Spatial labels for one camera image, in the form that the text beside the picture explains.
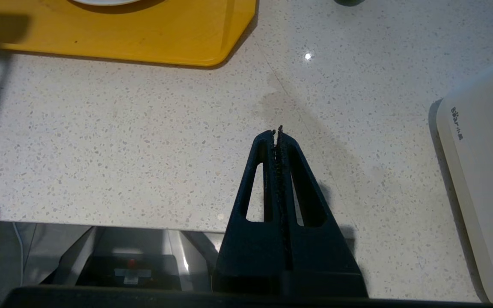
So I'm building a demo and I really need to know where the yellow plastic tray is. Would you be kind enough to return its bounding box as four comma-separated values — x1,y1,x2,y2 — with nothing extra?
0,0,258,68

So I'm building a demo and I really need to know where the white toaster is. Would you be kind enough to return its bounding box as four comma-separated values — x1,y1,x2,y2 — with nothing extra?
436,48,493,304

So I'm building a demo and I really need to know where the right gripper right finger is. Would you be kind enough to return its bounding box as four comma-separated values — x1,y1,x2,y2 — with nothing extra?
277,125,368,297

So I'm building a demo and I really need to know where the white plate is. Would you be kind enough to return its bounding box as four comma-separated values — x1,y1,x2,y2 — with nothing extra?
72,0,144,6

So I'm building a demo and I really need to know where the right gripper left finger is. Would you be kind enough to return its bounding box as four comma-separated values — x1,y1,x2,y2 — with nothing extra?
212,130,282,295

